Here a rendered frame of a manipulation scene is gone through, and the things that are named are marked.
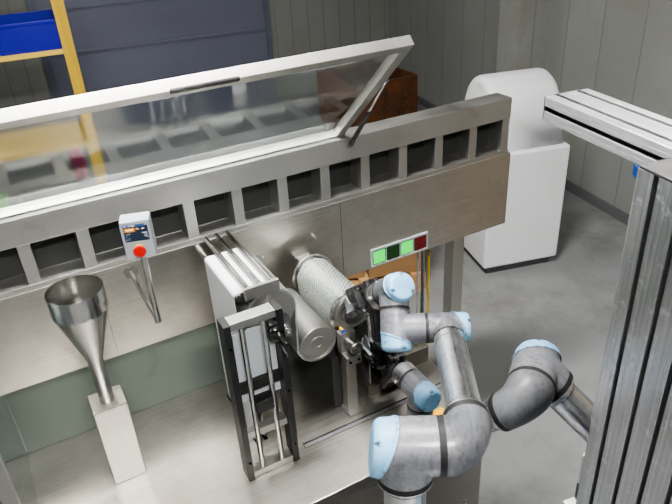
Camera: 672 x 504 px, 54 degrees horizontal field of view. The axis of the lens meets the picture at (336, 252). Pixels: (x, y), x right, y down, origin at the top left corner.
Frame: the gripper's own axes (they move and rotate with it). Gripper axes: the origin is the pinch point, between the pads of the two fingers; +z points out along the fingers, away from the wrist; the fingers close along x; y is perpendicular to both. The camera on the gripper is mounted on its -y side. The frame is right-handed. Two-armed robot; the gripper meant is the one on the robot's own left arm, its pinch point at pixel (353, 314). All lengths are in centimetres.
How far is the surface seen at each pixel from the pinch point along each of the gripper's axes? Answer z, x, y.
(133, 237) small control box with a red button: -22, 55, 35
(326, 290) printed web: 6.8, 2.7, 9.8
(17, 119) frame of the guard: -47, 72, 58
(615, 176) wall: 188, -321, 30
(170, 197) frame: 7, 38, 50
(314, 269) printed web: 14.8, 0.8, 17.9
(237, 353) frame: -8.4, 38.0, 1.1
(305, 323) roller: 8.3, 12.1, 2.7
